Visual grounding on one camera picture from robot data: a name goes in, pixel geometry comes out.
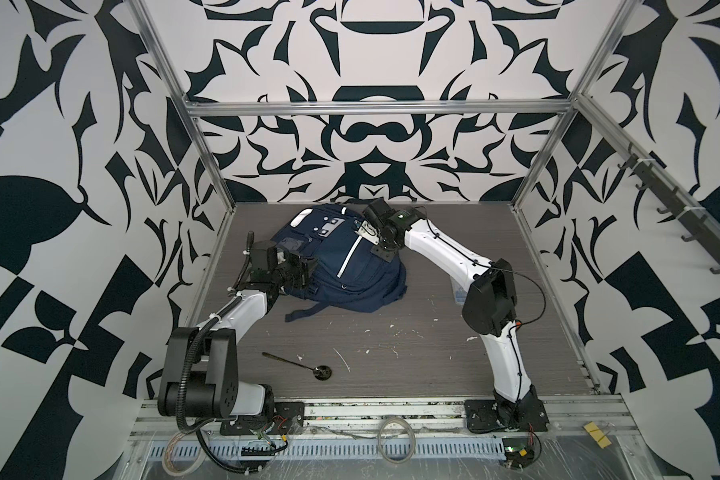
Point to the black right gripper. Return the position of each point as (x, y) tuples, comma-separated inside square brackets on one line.
[(385, 256)]

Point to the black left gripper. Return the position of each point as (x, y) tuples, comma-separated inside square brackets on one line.
[(304, 265)]

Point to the navy blue student backpack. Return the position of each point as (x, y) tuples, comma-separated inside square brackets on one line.
[(347, 274)]

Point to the clear plastic pen box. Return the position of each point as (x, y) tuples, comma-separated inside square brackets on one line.
[(459, 294)]

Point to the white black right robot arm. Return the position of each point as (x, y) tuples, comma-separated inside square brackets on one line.
[(491, 299)]

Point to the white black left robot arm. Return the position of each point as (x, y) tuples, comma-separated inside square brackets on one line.
[(200, 381)]

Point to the black metal spoon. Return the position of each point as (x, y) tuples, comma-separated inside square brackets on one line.
[(321, 372)]

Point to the green lit circuit board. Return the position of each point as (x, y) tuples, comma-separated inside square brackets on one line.
[(521, 453)]

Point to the yellow tape pieces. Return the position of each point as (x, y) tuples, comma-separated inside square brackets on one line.
[(599, 433)]

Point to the grey coat hook rack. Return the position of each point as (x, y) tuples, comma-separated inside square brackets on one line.
[(677, 202)]

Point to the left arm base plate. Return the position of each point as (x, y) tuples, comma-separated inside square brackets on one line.
[(280, 417)]

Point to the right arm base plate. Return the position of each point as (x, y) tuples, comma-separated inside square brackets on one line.
[(499, 414)]

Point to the white slotted cable duct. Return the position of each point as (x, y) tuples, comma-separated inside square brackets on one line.
[(302, 449)]

